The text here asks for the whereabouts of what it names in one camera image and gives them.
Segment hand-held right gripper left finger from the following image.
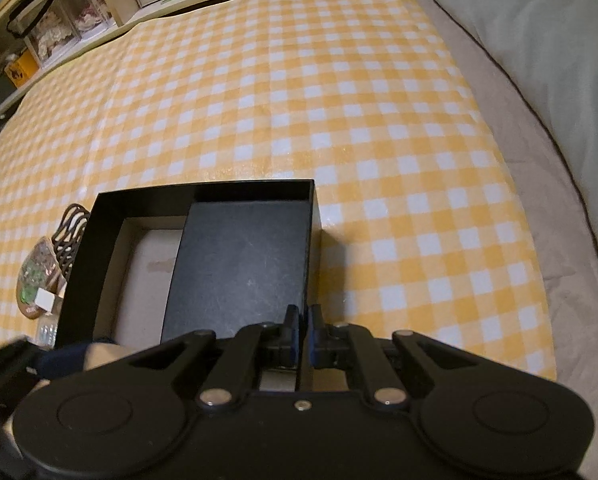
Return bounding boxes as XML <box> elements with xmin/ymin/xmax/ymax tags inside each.
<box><xmin>124</xmin><ymin>305</ymin><xmax>300</xmax><ymax>408</ymax></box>

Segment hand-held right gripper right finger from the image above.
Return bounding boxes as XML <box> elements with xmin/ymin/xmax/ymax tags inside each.
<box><xmin>306</xmin><ymin>304</ymin><xmax>476</xmax><ymax>407</ymax></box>

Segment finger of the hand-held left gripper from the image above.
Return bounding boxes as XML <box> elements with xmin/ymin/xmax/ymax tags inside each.
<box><xmin>36</xmin><ymin>342</ymin><xmax>117</xmax><ymax>378</ymax></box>

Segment black box lid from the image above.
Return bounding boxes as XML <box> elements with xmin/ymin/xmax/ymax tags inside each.
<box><xmin>160</xmin><ymin>200</ymin><xmax>312</xmax><ymax>341</ymax></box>

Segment black hair claw clip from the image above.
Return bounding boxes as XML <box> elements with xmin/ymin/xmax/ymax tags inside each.
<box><xmin>52</xmin><ymin>203</ymin><xmax>92</xmax><ymax>281</ymax></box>

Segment black cardboard box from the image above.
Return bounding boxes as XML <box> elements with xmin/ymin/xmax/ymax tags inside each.
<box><xmin>54</xmin><ymin>179</ymin><xmax>322</xmax><ymax>356</ymax></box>

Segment yellow checked cloth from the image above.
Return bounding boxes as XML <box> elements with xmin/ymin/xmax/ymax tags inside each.
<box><xmin>0</xmin><ymin>0</ymin><xmax>560</xmax><ymax>381</ymax></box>

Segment grey bed sheet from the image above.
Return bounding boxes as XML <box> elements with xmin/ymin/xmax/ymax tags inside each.
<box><xmin>394</xmin><ymin>0</ymin><xmax>598</xmax><ymax>461</ymax></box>

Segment dark grey box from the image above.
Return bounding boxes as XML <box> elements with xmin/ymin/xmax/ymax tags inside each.
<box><xmin>0</xmin><ymin>76</ymin><xmax>19</xmax><ymax>107</ymax></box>

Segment yellow box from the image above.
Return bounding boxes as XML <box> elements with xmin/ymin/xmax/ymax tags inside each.
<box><xmin>6</xmin><ymin>50</ymin><xmax>36</xmax><ymax>88</ymax></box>

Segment clear box with cream lace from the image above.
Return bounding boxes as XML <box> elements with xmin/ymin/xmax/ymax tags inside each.
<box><xmin>26</xmin><ymin>22</ymin><xmax>82</xmax><ymax>70</ymax></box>

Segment clear box with red contents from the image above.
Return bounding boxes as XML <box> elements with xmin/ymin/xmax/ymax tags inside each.
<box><xmin>54</xmin><ymin>0</ymin><xmax>116</xmax><ymax>41</ymax></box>

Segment grey pillow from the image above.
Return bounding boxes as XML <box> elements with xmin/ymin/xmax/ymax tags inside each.
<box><xmin>424</xmin><ymin>0</ymin><xmax>598</xmax><ymax>201</ymax></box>

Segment clear bag with black strap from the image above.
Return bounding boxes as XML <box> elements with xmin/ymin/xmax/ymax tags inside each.
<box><xmin>6</xmin><ymin>0</ymin><xmax>56</xmax><ymax>38</ymax></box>

